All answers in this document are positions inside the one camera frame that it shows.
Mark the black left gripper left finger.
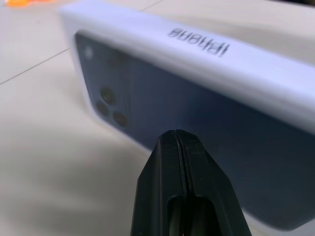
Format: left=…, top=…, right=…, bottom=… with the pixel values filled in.
left=129, top=129, right=189, bottom=236

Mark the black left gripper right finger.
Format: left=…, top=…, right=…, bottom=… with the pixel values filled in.
left=176, top=129, right=254, bottom=236

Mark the yellow toy brick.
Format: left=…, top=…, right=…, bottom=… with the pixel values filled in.
left=5, top=0, right=35, bottom=8

